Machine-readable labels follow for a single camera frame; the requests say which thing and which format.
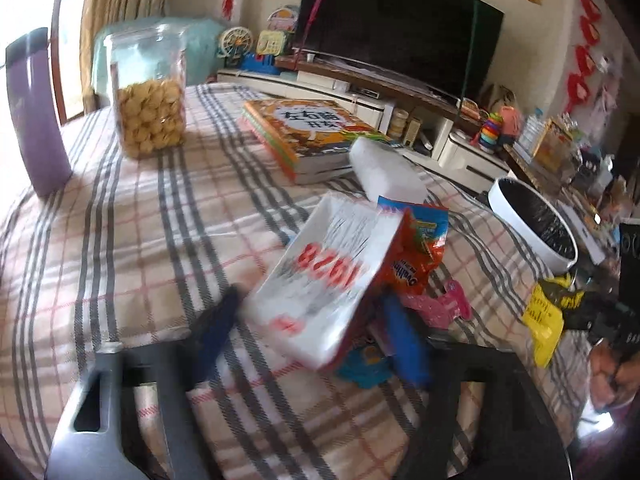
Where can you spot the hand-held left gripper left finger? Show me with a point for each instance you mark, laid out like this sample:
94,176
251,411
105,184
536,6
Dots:
215,325

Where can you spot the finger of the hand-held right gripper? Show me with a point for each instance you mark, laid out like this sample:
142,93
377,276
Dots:
582,310

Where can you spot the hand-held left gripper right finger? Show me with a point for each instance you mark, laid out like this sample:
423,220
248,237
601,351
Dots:
405,345

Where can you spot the yellow snack packet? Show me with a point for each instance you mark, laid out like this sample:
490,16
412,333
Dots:
545,320

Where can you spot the pink dotted wrapper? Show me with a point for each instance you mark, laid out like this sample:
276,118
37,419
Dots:
440,305

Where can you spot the orange snack wrapper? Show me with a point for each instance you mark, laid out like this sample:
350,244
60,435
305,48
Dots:
417,255

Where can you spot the white trash bin black bag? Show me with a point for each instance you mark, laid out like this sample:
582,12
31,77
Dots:
535,225

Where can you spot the large red white carton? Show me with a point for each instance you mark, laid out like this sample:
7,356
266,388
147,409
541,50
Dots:
320,280

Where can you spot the white foam sleeve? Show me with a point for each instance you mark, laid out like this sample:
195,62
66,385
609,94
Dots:
387,170

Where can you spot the person's right hand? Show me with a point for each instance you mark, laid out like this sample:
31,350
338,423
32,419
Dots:
602,375

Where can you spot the plaid tablecloth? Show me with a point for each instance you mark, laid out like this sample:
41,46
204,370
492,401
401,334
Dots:
150,240

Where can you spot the yellow printed box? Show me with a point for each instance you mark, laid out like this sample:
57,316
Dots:
552,145

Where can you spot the stack of picture books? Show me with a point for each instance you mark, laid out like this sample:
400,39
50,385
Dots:
310,130

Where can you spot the stack of round tins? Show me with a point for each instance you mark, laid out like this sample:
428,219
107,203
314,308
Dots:
398,122

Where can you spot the clear jar of cookies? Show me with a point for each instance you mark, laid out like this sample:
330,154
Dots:
150,110

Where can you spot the white TV stand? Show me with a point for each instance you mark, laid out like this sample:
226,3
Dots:
325,85

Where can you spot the blue toy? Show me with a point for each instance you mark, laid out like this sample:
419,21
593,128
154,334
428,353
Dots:
257,64

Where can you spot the purple thermos bottle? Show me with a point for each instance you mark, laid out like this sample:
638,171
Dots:
40,125

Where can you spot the green rod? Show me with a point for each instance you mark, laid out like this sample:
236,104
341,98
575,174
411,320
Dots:
470,55

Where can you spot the ferris wheel toy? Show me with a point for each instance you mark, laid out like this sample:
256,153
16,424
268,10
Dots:
233,46

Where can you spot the teal cloth covered furniture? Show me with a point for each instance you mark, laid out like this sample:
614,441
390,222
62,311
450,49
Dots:
200,45

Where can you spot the green toy phone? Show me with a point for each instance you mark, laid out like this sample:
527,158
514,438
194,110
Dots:
270,42

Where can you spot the house shaped toy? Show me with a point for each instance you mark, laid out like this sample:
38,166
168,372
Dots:
283,19

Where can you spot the black television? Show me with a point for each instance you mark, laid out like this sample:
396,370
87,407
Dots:
400,25

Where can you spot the wooden balcony door frame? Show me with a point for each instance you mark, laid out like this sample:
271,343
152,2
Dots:
57,35

